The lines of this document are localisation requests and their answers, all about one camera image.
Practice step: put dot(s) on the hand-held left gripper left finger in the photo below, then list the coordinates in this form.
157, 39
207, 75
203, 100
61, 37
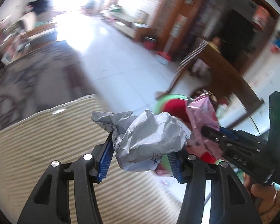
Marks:
106, 158

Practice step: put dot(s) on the red dustpan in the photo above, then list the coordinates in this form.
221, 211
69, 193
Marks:
164, 57

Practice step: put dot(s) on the white magazine rack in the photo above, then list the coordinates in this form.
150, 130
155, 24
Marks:
16, 49

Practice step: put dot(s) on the grey paper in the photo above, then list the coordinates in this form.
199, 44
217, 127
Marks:
149, 142

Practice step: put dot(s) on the green striped mat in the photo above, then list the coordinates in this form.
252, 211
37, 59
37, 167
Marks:
60, 133

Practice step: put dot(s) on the red waste basket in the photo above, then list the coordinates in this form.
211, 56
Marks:
150, 43

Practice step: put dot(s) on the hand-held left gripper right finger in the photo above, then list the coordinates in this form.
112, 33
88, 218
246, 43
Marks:
175, 165

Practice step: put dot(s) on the pink plastic bag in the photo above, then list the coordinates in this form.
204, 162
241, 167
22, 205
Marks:
200, 114

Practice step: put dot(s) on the geometric framed picture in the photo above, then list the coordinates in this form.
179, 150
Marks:
141, 15

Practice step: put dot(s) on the red bin with green rim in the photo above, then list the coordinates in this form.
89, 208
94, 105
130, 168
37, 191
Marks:
177, 108

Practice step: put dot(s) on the wooden chair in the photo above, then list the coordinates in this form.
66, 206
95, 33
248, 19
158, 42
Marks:
224, 74

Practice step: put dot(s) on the grey patterned table cover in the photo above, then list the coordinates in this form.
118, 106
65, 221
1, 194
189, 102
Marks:
37, 74

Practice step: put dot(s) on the person's right hand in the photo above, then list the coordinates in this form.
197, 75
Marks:
262, 192

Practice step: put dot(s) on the white paper scrap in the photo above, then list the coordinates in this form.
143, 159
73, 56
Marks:
58, 111

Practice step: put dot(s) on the black jacket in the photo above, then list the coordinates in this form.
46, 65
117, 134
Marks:
39, 7

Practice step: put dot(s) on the wooden sofa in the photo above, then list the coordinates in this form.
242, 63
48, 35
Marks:
42, 31

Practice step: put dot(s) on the low television cabinet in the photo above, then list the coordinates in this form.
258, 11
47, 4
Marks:
128, 25

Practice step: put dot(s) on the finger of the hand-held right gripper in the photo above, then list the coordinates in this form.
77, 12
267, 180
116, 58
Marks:
212, 136
229, 133

